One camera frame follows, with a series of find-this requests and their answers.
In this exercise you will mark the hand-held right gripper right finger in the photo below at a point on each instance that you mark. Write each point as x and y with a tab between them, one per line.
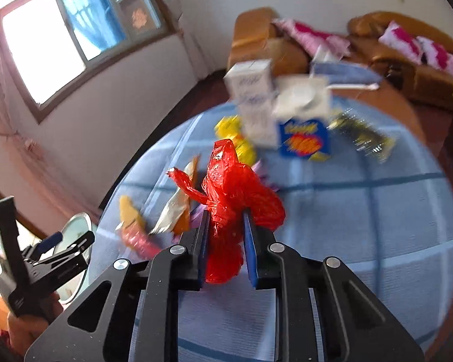
249	249

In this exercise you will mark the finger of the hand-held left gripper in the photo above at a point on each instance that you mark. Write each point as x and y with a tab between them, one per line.
7	233
73	249

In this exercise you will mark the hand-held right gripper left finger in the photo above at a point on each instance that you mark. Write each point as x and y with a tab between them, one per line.
204	249

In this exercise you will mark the light teal cartoon bin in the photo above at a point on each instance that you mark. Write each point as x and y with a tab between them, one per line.
73	233

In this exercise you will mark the orange white wrapper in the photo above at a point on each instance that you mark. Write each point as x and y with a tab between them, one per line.
173	207

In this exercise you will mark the red plastic bag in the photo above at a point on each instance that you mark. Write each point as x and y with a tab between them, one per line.
234	192

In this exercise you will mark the pink plastic bag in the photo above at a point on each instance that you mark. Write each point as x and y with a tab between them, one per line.
139	243

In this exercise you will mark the pale yellow wrapper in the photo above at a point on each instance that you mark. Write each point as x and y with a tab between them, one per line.
128	211

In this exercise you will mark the purple wrapper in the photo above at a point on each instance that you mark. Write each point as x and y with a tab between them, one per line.
266	181

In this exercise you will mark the person's left hand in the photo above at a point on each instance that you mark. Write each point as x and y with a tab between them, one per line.
26	332

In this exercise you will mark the pink floral curtain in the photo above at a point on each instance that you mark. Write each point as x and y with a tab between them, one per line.
0	120

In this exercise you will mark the blue carton with white cap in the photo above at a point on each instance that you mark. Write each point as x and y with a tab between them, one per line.
304	139

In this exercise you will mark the white milk carton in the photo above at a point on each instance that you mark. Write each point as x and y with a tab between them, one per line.
253	98

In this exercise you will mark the dark seaweed snack packet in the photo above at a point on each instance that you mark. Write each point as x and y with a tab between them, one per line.
362	135

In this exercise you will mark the sliding glass window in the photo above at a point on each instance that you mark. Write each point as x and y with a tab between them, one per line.
41	45

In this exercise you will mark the folded blue plaid cloth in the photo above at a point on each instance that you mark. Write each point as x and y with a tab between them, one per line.
343	73

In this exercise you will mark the white tissue paper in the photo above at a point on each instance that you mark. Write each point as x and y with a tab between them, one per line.
324	54

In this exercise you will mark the pale grey curtain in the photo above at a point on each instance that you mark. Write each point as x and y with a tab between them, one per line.
185	37

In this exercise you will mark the tan leather chaise sofa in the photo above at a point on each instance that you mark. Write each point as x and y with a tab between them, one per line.
256	34

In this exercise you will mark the red window decal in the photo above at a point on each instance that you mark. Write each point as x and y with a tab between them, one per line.
139	18

